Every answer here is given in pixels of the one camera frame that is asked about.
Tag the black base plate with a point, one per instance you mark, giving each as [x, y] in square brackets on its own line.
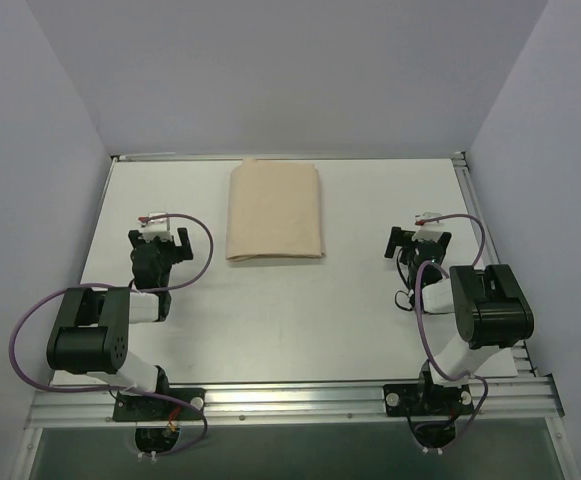
[134, 408]
[427, 400]

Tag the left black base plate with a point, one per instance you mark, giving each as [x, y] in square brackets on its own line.
[134, 408]

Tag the beige surgical wrap cloth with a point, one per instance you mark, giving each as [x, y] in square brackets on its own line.
[274, 210]

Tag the right side aluminium rail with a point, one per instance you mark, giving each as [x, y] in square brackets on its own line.
[462, 251]

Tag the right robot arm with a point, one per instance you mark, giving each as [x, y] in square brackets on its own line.
[489, 307]

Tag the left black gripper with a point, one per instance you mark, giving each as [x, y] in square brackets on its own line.
[178, 248]

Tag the back aluminium rail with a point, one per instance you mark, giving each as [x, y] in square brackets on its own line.
[173, 156]

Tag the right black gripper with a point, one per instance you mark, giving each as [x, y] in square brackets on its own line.
[403, 245]

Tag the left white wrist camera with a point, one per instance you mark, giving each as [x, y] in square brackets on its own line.
[155, 225]

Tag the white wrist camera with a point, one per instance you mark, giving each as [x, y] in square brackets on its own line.
[430, 225]
[155, 225]

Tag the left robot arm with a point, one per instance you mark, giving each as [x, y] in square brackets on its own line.
[90, 335]

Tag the aluminium rail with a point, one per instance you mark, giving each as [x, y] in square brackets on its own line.
[173, 156]
[299, 403]
[462, 251]

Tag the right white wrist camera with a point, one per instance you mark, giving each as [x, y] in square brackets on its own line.
[430, 225]

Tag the front aluminium rail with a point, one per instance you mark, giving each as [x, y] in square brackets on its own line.
[299, 403]

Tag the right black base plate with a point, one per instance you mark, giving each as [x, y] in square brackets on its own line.
[427, 400]

